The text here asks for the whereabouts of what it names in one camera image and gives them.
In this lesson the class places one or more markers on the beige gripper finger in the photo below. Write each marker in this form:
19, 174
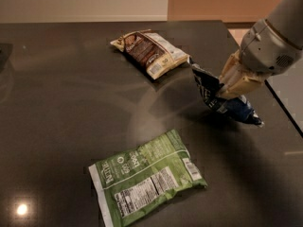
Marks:
223, 78
239, 88

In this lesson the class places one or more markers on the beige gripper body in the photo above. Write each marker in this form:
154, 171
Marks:
267, 49

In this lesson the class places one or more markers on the blue chip bag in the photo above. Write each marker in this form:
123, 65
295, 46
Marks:
238, 108

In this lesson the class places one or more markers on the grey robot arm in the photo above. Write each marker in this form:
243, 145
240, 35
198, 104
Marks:
271, 46

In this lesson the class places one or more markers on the brown and cream chip bag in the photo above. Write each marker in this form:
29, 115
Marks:
151, 51

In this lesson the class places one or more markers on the green jalapeno chip bag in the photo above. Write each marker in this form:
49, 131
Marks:
133, 183

